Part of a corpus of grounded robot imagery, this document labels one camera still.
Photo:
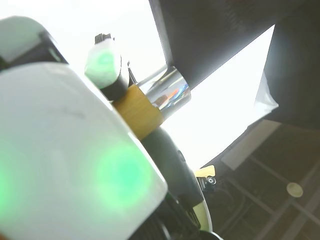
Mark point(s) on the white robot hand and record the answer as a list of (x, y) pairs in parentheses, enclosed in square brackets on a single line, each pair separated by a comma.
[(62, 150)]

